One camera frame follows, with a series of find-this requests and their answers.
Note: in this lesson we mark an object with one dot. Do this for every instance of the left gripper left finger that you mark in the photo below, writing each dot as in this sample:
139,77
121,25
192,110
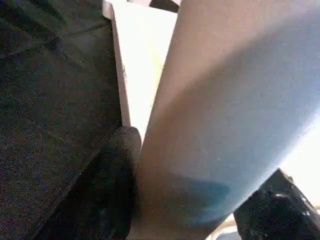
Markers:
107,190

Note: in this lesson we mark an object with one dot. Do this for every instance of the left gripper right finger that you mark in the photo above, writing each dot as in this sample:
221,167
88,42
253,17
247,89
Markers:
280,212

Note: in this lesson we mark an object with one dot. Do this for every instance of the white plastic table leg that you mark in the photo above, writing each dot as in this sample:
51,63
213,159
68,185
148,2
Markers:
225,100

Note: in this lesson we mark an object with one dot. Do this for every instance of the white plastic table top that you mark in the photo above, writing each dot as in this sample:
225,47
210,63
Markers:
142,62

